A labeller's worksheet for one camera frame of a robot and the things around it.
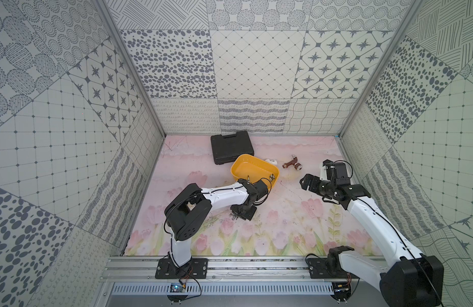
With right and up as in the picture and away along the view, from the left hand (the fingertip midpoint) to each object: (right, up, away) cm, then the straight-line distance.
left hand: (246, 213), depth 87 cm
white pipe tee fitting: (+15, +23, +17) cm, 32 cm away
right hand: (+28, +13, -4) cm, 31 cm away
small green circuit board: (-27, -23, -15) cm, 39 cm away
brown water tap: (+29, +21, +17) cm, 39 cm away
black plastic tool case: (-10, +31, +23) cm, 40 cm away
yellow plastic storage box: (-1, +21, +18) cm, 27 cm away
